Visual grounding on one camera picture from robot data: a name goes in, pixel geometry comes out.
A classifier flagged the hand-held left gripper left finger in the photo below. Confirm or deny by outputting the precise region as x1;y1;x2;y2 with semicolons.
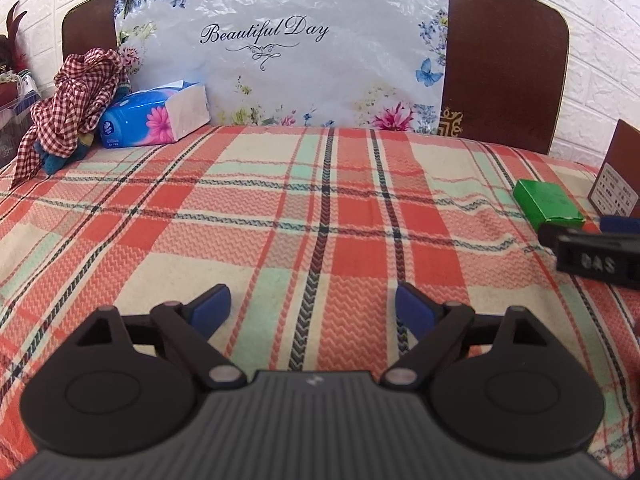
75;283;247;389

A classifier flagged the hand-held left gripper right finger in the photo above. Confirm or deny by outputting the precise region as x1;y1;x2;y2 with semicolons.
382;282;552;389

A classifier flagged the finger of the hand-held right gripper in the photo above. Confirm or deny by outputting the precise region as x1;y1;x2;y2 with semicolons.
598;214;640;235

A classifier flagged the brown cardboard box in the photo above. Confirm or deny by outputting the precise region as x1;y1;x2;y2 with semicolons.
588;119;640;219

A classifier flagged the green box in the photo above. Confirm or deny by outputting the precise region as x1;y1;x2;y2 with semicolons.
512;178;586;231

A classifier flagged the red plaid blanket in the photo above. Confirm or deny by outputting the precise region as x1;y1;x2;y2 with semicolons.
0;125;640;480

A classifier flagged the blue tissue pack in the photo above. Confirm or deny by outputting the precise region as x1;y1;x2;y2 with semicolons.
98;81;211;149

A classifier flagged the brown wooden headboard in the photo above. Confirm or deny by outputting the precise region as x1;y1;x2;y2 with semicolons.
61;0;571;157

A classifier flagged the teal plush toy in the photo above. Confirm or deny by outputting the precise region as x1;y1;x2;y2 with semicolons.
41;130;95;177

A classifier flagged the red checkered cloth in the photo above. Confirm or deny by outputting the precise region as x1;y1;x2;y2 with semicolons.
10;48;132;189

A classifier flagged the clear storage box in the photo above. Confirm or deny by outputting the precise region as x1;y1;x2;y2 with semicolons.
0;72;42;167

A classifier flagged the floral plastic bag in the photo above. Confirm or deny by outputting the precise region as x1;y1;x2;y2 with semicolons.
114;0;452;136

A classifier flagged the dark red feather decoration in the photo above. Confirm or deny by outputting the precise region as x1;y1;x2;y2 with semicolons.
0;0;30;73

